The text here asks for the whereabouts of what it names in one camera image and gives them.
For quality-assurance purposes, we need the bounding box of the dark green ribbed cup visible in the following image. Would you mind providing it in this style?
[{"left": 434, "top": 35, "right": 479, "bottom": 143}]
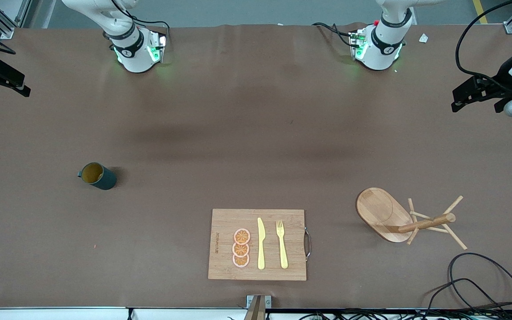
[{"left": 77, "top": 162, "right": 117, "bottom": 191}]

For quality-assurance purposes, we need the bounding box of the wooden cup rack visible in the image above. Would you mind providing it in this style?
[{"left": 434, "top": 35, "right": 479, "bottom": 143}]
[{"left": 356, "top": 187, "right": 468, "bottom": 250}]

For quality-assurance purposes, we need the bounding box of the brown table cover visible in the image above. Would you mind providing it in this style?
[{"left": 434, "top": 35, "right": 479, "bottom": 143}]
[{"left": 0, "top": 23, "right": 512, "bottom": 309}]

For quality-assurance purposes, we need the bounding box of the yellow plastic fork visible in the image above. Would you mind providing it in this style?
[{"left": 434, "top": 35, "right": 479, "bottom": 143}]
[{"left": 276, "top": 220, "right": 289, "bottom": 269}]

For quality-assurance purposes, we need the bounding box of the yellow plastic knife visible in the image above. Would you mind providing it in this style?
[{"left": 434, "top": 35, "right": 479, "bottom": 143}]
[{"left": 257, "top": 217, "right": 266, "bottom": 270}]

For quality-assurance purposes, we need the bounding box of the bamboo cutting board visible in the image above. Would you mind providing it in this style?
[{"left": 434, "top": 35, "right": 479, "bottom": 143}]
[{"left": 208, "top": 208, "right": 312, "bottom": 281}]

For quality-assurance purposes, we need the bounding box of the black right arm base cable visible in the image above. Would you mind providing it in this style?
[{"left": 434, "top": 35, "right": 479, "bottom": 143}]
[{"left": 127, "top": 16, "right": 171, "bottom": 45}]

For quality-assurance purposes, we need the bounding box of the black arm base cable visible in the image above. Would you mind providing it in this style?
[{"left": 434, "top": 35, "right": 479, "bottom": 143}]
[
  {"left": 127, "top": 16, "right": 171, "bottom": 45},
  {"left": 312, "top": 21, "right": 359, "bottom": 47}
]

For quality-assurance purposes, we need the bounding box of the black left arm base cable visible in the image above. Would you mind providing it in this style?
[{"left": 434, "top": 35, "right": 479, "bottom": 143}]
[{"left": 312, "top": 21, "right": 359, "bottom": 47}]

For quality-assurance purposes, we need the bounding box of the black cable bundle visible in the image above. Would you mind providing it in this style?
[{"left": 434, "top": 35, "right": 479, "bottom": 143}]
[{"left": 298, "top": 308, "right": 512, "bottom": 320}]

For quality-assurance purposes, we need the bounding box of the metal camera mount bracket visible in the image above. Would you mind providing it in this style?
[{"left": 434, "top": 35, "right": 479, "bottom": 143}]
[{"left": 244, "top": 295, "right": 272, "bottom": 320}]

